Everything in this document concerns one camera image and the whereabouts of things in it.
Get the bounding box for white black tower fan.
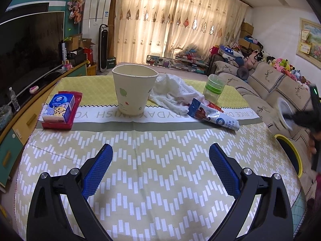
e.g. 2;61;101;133
99;24;109;73

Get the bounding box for cream embroidered curtain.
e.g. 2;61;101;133
163;0;247;62
110;0;181;64

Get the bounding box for clear water bottle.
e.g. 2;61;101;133
7;87;20;111

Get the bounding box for green lidded plastic jar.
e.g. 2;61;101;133
203;74;226;104

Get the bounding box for framed flower painting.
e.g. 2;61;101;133
296;17;321;63

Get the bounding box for beige sofa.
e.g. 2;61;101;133
209;60;321;201

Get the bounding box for pile of plush toys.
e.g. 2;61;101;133
244;50;313;88

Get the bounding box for white cloth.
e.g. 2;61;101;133
148;74;205;114

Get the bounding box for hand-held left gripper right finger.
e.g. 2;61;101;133
208;143;294;241

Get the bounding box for white floor air conditioner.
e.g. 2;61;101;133
82;0;113;63

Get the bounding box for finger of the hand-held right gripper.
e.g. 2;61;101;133
283;110;315;131

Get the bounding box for zigzag patterned tablecloth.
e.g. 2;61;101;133
14;77;308;241

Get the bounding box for grey neck pillow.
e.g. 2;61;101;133
237;65;250;81

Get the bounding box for glass coffee table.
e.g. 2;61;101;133
146;54;210;74

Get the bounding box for cream paper cup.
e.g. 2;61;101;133
112;65;158;116

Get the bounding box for white tall box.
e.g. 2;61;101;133
58;43;66;64

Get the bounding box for stack of cardboard boxes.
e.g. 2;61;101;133
238;22;254;52

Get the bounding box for black desk organiser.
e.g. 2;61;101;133
68;48;87;66

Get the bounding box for red tray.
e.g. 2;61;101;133
41;91;83;130

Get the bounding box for black bin with yellow rim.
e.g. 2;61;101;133
274;134;303;179

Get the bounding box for blue white snack wrapper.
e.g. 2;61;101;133
188;97;239;132

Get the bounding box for person's right hand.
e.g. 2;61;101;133
309;134;318;154

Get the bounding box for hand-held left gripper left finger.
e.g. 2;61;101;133
26;144;114;241

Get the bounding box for teal yellow television cabinet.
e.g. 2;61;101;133
0;61;88;189

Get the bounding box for large curved television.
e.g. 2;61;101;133
0;11;66;106

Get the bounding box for hanging artificial flowers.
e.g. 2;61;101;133
67;0;84;24

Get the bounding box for open cardboard boxes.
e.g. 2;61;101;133
65;33;97;63

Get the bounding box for blue starry bag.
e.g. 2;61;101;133
218;45;236;58

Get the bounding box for blue tissue pack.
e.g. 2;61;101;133
41;94;76;124

